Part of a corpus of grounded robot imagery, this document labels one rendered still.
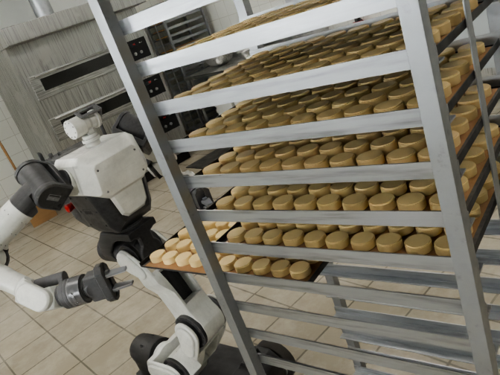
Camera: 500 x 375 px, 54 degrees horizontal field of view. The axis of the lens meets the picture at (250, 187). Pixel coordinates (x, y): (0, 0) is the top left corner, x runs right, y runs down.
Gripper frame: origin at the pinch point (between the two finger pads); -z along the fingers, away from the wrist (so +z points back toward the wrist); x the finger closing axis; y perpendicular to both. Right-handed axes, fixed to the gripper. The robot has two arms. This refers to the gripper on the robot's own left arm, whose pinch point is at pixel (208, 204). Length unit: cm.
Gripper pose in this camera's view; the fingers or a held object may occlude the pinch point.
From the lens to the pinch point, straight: 173.7
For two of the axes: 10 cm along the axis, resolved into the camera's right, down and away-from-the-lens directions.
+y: 8.7, -4.2, 2.7
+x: -3.2, -8.8, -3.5
